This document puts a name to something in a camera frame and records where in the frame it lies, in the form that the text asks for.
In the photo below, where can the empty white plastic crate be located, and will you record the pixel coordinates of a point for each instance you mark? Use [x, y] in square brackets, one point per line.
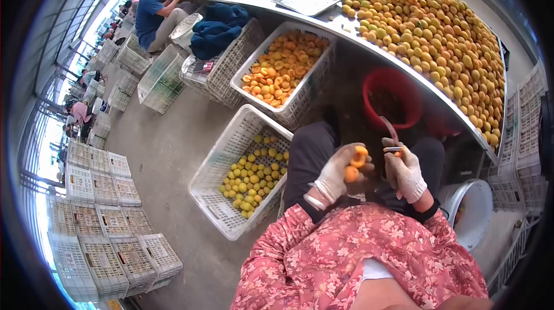
[133, 54]
[122, 91]
[161, 80]

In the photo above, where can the tall stack of white crates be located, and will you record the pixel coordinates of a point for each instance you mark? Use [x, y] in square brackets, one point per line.
[526, 145]

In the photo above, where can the person's left hand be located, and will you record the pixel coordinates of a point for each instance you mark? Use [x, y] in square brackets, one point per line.
[331, 176]

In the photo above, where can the hollow orange apricot half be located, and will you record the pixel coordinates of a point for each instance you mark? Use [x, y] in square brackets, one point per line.
[359, 156]

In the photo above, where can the white crate with yellow fruit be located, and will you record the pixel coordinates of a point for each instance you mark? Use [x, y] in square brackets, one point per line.
[216, 171]

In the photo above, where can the red plastic bucket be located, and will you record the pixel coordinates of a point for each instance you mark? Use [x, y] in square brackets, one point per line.
[409, 93]

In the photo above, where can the person's left fingers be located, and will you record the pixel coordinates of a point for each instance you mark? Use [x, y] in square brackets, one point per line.
[363, 178]

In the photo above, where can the white plastic bucket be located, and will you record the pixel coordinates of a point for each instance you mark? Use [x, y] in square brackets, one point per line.
[185, 31]

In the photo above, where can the person's legs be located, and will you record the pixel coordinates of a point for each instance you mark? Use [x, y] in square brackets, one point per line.
[309, 158]

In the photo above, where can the round orange apricot half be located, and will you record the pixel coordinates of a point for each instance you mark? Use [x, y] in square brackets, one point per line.
[351, 174]

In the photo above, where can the person's left thumb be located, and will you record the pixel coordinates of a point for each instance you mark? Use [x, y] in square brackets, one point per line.
[348, 150]

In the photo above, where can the large heap of whole apricots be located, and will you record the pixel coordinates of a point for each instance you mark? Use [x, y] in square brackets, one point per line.
[433, 37]

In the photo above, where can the pile of yellow apricots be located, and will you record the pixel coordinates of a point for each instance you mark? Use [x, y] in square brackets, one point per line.
[253, 178]

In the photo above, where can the white crate with orange halves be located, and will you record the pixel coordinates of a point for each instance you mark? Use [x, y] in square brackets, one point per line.
[303, 102]

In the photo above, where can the person's body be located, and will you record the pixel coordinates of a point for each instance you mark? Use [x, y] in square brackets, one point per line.
[346, 258]

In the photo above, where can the blue cloth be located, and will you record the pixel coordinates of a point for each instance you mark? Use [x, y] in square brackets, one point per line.
[216, 29]

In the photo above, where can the white round basin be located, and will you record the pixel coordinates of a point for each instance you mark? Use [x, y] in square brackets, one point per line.
[474, 210]

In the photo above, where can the person's right fingers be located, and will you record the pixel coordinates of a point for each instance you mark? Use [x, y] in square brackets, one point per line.
[393, 163]

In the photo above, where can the white crate under cloth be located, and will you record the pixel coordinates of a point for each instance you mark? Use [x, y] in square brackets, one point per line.
[233, 67]

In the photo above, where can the person's right hand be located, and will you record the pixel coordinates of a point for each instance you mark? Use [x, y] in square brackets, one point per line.
[409, 176]

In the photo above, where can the black wrist band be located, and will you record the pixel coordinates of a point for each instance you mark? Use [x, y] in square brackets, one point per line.
[428, 212]
[310, 210]

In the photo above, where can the pile of halved apricots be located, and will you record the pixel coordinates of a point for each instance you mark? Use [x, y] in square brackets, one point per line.
[281, 67]

